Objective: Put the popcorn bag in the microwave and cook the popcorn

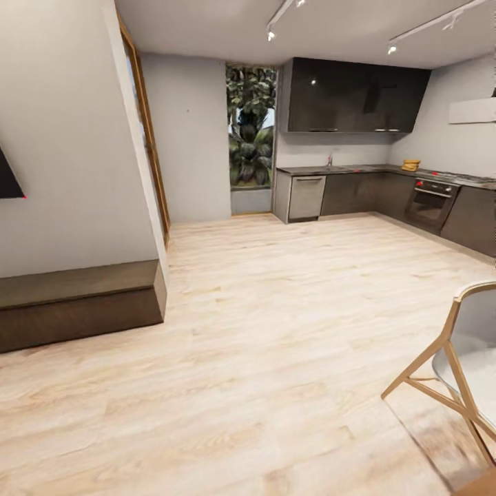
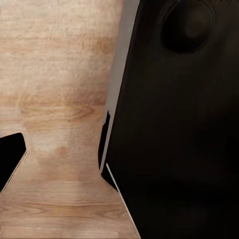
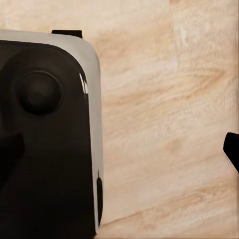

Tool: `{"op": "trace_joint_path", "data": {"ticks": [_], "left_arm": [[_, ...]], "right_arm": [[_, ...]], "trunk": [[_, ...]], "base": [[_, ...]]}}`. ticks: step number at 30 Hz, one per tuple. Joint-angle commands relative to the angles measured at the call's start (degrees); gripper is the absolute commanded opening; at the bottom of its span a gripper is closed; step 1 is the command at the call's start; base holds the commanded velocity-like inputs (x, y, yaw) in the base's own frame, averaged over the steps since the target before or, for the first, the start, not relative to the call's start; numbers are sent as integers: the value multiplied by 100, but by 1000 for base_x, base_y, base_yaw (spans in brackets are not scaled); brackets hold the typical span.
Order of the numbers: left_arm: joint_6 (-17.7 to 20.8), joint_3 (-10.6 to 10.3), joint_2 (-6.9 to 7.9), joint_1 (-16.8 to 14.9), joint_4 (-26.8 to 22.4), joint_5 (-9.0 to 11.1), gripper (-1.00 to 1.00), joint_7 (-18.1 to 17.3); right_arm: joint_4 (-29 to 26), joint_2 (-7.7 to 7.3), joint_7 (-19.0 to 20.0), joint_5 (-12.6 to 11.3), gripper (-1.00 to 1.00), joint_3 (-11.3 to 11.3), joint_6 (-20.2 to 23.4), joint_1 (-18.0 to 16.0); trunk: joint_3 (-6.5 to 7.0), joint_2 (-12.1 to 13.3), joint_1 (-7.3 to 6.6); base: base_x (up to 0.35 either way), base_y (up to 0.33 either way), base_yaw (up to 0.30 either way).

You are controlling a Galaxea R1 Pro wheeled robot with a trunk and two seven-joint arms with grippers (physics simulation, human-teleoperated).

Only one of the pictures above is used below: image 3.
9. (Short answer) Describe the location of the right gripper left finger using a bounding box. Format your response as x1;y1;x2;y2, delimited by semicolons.
0;133;26;192

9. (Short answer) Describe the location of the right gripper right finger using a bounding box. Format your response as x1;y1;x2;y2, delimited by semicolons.
223;132;239;172

